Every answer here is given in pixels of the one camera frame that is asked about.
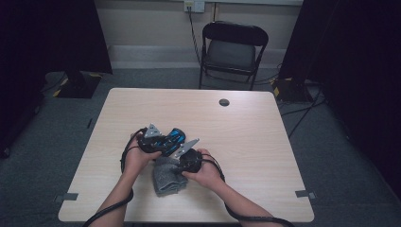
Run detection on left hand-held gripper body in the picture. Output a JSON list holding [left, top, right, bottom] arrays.
[[136, 123, 168, 154]]

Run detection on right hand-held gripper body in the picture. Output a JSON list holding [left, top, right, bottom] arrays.
[[174, 137, 203, 174]]

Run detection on blue toy car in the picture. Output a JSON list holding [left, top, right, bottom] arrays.
[[154, 127, 187, 158]]

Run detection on grey towel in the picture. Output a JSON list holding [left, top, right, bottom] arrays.
[[152, 155, 190, 198]]

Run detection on person's right hand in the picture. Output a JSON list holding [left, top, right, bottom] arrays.
[[182, 148, 226, 190]]

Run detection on person's left hand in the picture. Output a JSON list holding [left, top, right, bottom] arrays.
[[121, 134, 163, 184]]

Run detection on black stand base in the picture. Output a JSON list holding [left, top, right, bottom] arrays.
[[270, 77, 314, 103], [52, 70, 103, 99]]

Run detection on grey tape strip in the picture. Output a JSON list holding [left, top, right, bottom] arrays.
[[294, 189, 317, 201], [54, 192, 79, 203]]

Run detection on black folding chair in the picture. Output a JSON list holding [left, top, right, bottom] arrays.
[[198, 20, 270, 92]]

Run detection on black curtain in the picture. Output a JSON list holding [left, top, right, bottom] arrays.
[[0, 0, 113, 155], [278, 0, 401, 197]]

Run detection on right hand-held gripper cable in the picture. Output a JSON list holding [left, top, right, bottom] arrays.
[[200, 152, 296, 227]]

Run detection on hand-held gripper cable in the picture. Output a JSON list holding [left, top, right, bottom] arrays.
[[82, 127, 149, 227], [200, 152, 296, 227]]

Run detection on left hand-held gripper cable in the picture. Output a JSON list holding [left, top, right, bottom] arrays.
[[82, 127, 149, 227]]

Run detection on black wall socket cable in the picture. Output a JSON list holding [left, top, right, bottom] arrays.
[[187, 5, 203, 65]]

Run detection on black floor cables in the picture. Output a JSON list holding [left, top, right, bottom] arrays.
[[279, 86, 327, 140]]

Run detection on white wall socket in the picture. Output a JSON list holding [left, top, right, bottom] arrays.
[[183, 0, 206, 13]]

